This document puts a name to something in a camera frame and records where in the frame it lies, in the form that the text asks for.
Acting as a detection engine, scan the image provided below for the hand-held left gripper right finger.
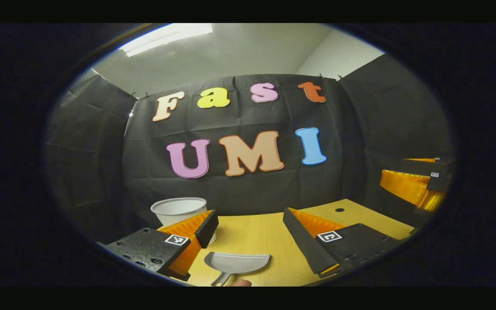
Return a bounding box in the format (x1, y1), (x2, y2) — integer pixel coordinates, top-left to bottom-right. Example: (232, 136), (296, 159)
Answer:
(283, 207), (408, 278)

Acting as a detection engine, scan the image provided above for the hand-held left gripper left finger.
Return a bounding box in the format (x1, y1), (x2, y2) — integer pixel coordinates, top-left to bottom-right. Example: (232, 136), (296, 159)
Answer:
(99, 209), (220, 282)

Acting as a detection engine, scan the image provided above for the white ribbed garbage bin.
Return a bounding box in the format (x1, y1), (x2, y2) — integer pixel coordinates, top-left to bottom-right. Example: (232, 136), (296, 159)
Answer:
(150, 197), (217, 244)

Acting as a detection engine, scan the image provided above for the grey plastic dustpan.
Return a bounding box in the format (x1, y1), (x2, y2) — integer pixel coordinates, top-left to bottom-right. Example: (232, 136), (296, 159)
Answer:
(204, 252), (271, 287)

